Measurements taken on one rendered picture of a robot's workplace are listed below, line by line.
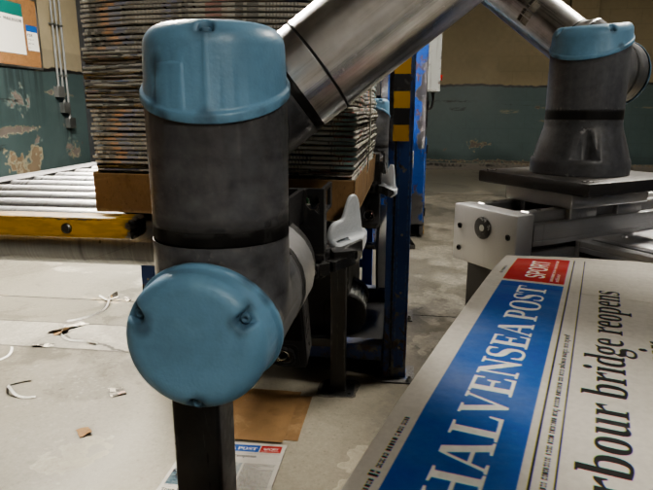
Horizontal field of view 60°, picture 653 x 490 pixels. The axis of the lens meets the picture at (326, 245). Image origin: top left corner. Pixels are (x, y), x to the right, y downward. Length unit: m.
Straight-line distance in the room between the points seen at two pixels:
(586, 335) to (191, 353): 0.18
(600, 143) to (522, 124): 8.51
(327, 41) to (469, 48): 8.99
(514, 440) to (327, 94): 0.29
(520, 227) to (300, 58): 0.51
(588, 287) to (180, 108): 0.22
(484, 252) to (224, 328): 0.65
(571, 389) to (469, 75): 9.18
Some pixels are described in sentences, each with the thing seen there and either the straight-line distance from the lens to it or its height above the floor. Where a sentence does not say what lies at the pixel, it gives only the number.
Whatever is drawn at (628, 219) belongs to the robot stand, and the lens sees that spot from 1.02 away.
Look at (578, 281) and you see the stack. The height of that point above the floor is 0.83.
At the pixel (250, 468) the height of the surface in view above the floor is 0.01.
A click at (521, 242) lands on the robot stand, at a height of 0.73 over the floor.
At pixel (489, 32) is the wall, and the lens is 9.44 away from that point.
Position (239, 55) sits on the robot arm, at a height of 0.94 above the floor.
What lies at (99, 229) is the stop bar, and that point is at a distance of 0.56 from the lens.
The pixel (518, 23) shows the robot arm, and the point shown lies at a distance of 1.17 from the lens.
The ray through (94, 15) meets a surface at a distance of 0.67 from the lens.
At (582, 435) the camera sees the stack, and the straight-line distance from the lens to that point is 0.18.
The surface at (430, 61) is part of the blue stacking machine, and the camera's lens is 4.16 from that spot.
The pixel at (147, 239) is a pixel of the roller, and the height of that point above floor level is 0.78.
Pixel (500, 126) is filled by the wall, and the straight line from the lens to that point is 9.40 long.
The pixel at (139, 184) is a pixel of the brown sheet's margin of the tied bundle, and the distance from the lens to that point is 0.64.
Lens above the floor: 0.92
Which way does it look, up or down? 13 degrees down
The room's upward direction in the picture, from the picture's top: straight up
